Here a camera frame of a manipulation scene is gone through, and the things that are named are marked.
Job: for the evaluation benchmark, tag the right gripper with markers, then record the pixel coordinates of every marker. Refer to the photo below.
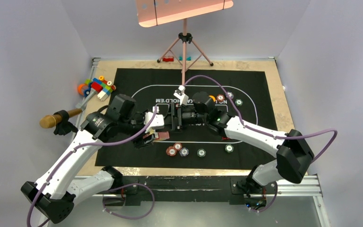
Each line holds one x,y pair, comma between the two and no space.
177,116

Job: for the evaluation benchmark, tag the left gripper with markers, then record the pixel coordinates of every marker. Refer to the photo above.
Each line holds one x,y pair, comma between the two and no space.
147,114

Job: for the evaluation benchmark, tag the playing card deck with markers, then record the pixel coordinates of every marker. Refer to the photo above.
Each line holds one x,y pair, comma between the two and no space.
159,136

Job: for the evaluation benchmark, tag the red poker chip stack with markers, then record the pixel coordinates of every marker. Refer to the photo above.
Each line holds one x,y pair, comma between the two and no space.
171,151

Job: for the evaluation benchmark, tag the blue poker chip stack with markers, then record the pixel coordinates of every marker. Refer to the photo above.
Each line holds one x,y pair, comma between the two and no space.
184,152

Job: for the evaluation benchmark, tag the green poker chip stack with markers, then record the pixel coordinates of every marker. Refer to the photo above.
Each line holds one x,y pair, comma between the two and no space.
201,153

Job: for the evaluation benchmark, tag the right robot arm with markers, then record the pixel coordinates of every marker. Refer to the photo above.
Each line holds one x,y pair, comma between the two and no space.
292,156

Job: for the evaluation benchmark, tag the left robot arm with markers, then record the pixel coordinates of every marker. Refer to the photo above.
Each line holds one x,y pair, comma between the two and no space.
55,194

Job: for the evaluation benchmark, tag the black poker table mat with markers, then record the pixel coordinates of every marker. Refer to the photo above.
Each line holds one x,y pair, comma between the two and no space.
150,87

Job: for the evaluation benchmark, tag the teal toy block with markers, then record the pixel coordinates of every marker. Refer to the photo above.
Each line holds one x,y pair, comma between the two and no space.
181,58

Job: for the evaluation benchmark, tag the red toy block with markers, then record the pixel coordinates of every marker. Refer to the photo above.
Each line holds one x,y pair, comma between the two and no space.
168,59

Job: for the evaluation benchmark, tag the colourful toy block stack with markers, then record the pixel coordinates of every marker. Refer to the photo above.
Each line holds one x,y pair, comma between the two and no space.
103,88

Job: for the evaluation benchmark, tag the orange tape roll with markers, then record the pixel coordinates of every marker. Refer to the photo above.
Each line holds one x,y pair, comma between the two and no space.
83,89

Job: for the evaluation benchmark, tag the pink music stand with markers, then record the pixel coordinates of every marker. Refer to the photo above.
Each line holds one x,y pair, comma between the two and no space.
152,13

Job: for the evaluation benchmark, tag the gold microphone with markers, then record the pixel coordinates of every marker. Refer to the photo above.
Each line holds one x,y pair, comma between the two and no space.
50,121

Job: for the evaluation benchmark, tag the aluminium rail frame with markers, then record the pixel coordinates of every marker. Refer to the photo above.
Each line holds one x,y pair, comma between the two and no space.
157,185

